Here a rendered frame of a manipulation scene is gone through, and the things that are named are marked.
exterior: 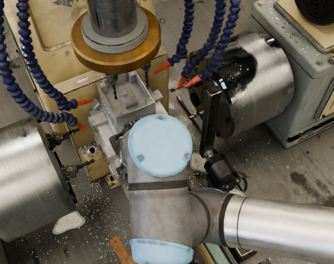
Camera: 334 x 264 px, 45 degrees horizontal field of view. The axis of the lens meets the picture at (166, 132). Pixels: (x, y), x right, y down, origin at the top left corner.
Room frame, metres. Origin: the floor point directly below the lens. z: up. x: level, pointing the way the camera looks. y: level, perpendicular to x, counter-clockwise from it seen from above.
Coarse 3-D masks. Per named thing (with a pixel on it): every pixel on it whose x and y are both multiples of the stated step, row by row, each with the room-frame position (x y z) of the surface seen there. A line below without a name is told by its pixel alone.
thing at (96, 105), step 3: (144, 84) 0.69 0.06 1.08; (147, 87) 0.68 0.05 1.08; (96, 99) 0.63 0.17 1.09; (99, 99) 0.64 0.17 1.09; (93, 102) 0.63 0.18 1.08; (96, 102) 0.63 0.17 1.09; (99, 102) 0.63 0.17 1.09; (93, 105) 0.62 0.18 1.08; (96, 105) 0.62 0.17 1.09; (99, 105) 0.62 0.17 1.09; (93, 108) 0.62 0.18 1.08; (96, 108) 0.62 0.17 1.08; (99, 108) 0.62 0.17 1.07; (126, 186) 0.46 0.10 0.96
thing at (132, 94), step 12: (108, 84) 0.65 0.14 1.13; (120, 84) 0.66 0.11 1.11; (132, 84) 0.66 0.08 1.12; (108, 96) 0.62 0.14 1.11; (120, 96) 0.61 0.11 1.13; (132, 96) 0.61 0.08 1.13; (144, 96) 0.62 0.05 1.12; (108, 108) 0.58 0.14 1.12; (120, 108) 0.59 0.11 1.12; (132, 108) 0.59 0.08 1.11; (144, 108) 0.57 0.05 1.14; (120, 120) 0.54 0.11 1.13; (132, 120) 0.55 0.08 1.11
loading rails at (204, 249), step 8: (112, 184) 0.53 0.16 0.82; (120, 184) 0.54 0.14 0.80; (128, 224) 0.41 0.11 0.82; (200, 248) 0.33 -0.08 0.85; (208, 248) 0.31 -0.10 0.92; (216, 248) 0.31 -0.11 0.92; (224, 248) 0.30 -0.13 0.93; (208, 256) 0.30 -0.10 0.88; (216, 256) 0.29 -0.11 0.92; (224, 256) 0.29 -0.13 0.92; (232, 256) 0.28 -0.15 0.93
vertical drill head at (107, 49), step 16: (96, 0) 0.57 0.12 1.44; (112, 0) 0.57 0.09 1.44; (128, 0) 0.59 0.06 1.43; (80, 16) 0.66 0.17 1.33; (96, 16) 0.58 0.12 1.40; (112, 16) 0.57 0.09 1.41; (128, 16) 0.58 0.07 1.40; (144, 16) 0.63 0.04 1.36; (80, 32) 0.61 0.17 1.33; (96, 32) 0.58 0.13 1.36; (112, 32) 0.57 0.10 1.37; (128, 32) 0.58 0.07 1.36; (144, 32) 0.59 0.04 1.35; (160, 32) 0.61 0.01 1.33; (80, 48) 0.57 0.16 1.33; (96, 48) 0.56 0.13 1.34; (112, 48) 0.55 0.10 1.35; (128, 48) 0.56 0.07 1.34; (144, 48) 0.56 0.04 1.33; (96, 64) 0.53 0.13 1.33; (112, 64) 0.53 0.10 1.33; (128, 64) 0.53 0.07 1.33; (144, 64) 0.55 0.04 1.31; (112, 80) 0.54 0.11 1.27
